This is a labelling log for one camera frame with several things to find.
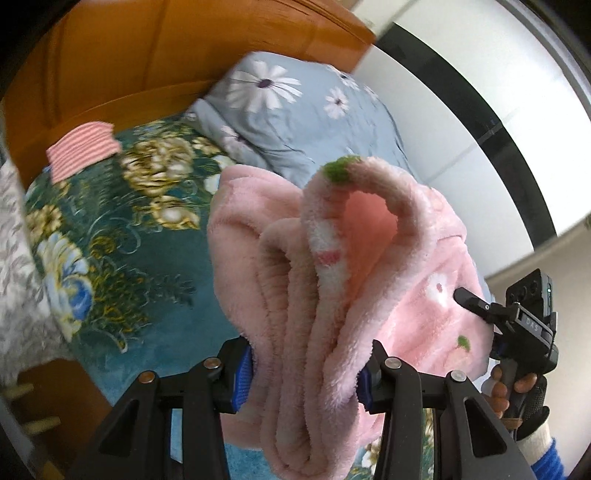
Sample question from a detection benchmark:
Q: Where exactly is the teal floral blanket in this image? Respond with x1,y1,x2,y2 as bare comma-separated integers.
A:
23,113,439,480

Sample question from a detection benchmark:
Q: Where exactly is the person's right forearm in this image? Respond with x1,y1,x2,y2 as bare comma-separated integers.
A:
516,413,580,480

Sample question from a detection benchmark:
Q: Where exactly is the wooden headboard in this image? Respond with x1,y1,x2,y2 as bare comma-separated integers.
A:
0,0,377,181

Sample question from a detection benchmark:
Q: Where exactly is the grey leaf pattern cloth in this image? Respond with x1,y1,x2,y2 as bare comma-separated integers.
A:
0,154,75,384

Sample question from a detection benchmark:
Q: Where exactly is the pink floral fleece garment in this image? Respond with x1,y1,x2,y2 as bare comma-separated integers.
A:
205,156,495,480

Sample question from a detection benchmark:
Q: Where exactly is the person's right hand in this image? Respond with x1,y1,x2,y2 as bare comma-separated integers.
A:
489,364,551,440

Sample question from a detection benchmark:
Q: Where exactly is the white wardrobe with black stripe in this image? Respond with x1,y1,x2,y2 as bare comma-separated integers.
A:
353,0,591,282

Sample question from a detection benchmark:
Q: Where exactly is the grey-blue daisy print duvet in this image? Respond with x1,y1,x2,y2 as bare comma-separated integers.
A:
185,51,416,190

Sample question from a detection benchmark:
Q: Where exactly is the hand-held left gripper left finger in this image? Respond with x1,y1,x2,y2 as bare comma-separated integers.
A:
68,337,254,480

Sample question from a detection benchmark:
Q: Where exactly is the pink striped cloth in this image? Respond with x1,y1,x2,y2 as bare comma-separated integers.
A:
46,121,123,183

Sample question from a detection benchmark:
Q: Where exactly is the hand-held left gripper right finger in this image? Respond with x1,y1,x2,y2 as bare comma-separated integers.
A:
356,339,539,480

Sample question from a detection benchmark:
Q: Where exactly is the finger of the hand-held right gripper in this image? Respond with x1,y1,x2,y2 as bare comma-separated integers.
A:
454,286,492,320

